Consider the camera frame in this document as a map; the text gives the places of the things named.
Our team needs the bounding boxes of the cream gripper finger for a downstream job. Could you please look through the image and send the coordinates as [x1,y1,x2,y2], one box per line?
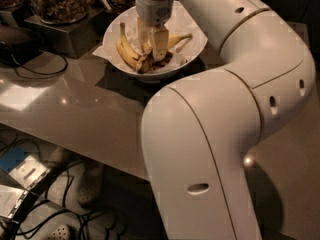
[148,26,169,61]
[137,17,150,53]

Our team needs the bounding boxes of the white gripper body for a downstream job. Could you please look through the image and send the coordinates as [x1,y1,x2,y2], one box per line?
[135,0,173,26]

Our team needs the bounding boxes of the spotted banana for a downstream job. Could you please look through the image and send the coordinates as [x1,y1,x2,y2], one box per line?
[135,32,194,74]

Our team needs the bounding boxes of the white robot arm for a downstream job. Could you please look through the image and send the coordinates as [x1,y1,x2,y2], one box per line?
[136,0,315,240]

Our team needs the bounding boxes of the left yellow banana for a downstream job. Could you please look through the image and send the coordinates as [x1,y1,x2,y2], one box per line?
[116,22,140,70]

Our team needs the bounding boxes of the yellow banana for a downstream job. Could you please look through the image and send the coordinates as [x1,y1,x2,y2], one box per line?
[116,22,140,70]
[141,37,174,74]

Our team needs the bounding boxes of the middle yellow banana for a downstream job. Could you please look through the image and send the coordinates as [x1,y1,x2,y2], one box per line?
[141,37,174,74]

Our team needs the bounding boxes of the white bowl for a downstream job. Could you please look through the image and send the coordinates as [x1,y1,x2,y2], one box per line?
[102,0,209,84]

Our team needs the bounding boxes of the steel jar stand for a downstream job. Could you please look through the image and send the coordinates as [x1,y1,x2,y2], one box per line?
[25,8,106,59]

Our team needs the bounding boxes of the glass jar of nuts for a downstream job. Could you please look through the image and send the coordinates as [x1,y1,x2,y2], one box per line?
[29,0,89,25]

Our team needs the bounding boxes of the dark round appliance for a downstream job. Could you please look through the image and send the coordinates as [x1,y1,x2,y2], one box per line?
[0,24,42,66]

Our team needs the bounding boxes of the left steel stand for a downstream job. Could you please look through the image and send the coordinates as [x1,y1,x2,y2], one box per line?
[0,2,33,27]

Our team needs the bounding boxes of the grey clog shoe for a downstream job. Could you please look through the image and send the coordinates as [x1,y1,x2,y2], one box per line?
[43,224,72,240]
[78,162,104,209]

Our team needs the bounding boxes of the blue and silver box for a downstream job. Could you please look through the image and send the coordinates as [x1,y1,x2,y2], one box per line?
[0,146,50,190]

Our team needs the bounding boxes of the silver flat device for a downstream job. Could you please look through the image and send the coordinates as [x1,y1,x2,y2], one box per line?
[0,184,29,222]

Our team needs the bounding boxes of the black power cable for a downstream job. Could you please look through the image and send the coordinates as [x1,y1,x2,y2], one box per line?
[0,40,70,78]

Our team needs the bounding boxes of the black floor cables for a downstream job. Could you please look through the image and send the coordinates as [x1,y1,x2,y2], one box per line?
[0,127,129,240]

